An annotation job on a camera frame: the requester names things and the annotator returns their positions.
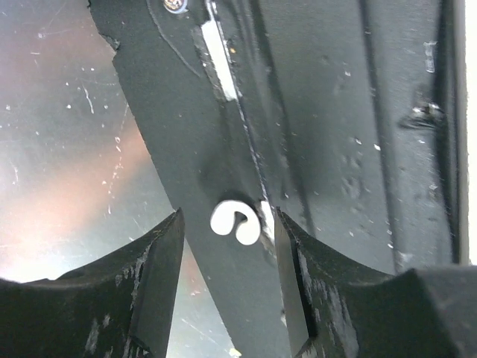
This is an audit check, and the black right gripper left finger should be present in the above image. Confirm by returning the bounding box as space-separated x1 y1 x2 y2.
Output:
1 211 185 357

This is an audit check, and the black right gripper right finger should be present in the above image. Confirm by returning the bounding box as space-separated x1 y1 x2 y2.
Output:
275 212 476 357

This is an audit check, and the white earbud one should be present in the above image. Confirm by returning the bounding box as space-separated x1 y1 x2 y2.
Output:
209 200 262 245

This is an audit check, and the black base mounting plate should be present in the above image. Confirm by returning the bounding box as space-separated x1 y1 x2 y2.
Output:
90 1 470 357

